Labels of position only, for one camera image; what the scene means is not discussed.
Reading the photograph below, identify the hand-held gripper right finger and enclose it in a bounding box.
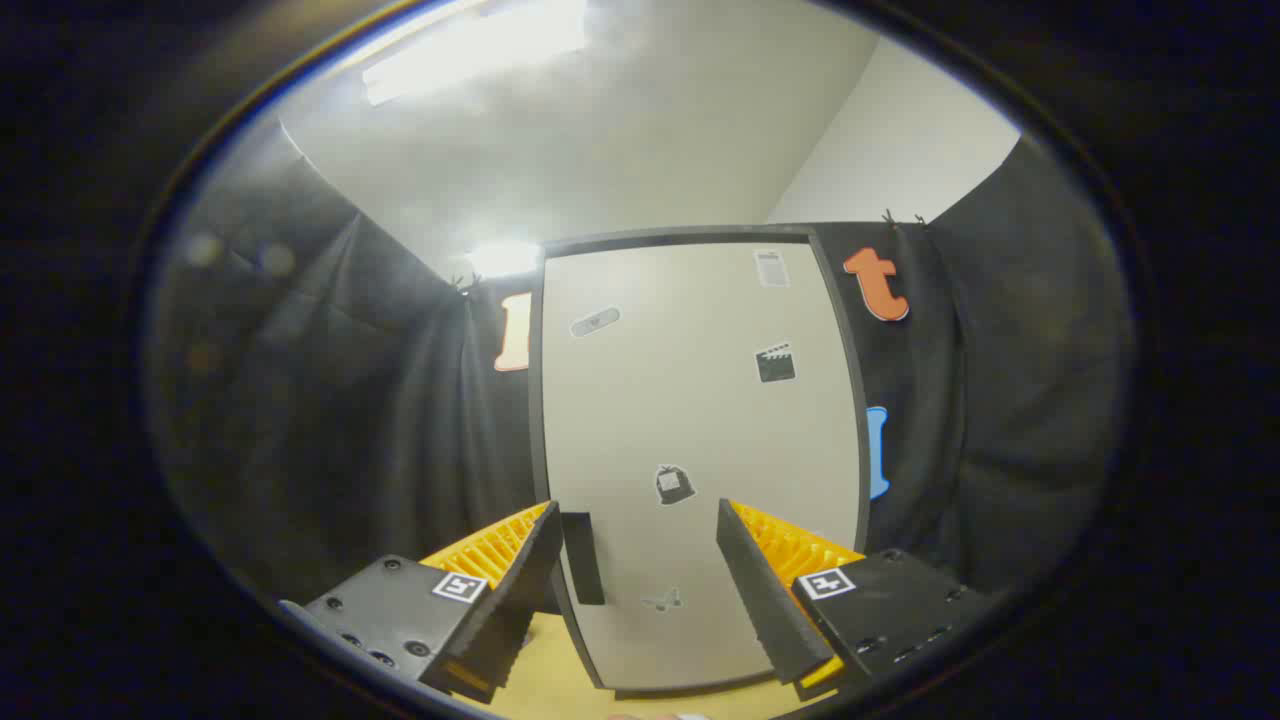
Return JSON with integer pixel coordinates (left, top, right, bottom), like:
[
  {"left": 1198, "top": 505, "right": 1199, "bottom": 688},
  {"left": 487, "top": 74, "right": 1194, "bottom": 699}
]
[{"left": 716, "top": 498, "right": 991, "bottom": 701}]

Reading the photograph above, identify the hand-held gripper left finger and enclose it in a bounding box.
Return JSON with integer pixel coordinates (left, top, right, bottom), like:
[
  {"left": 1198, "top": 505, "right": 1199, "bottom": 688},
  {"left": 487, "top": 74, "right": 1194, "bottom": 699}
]
[{"left": 300, "top": 500, "right": 564, "bottom": 704}]

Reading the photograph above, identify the black door handle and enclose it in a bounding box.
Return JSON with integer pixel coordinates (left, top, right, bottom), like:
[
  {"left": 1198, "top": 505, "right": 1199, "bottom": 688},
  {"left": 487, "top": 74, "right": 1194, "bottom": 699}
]
[{"left": 561, "top": 512, "right": 606, "bottom": 606}]

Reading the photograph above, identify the white shoe cabinet door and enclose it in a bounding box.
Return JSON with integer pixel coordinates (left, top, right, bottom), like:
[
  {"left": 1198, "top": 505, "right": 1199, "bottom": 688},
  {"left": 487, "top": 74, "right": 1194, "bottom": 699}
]
[{"left": 540, "top": 240, "right": 863, "bottom": 691}]

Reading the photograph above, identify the grey shoe cabinet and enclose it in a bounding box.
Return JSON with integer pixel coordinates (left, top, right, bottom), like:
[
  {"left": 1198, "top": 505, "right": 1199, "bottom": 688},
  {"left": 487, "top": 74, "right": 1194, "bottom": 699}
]
[{"left": 528, "top": 226, "right": 873, "bottom": 699}]

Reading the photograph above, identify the black backdrop cloth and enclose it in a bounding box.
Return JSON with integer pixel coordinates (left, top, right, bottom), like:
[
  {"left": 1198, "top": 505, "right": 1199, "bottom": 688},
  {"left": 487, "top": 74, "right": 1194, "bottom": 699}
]
[{"left": 150, "top": 130, "right": 1136, "bottom": 611}]

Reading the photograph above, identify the bright light fixture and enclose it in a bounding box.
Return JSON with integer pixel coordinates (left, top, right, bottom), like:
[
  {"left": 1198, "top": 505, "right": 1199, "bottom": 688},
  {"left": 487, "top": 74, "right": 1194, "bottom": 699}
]
[{"left": 465, "top": 240, "right": 543, "bottom": 279}]

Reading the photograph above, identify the ceiling light panel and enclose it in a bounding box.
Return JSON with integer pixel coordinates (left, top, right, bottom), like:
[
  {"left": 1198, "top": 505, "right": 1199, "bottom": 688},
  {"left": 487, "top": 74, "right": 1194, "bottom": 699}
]
[{"left": 362, "top": 0, "right": 589, "bottom": 106}]

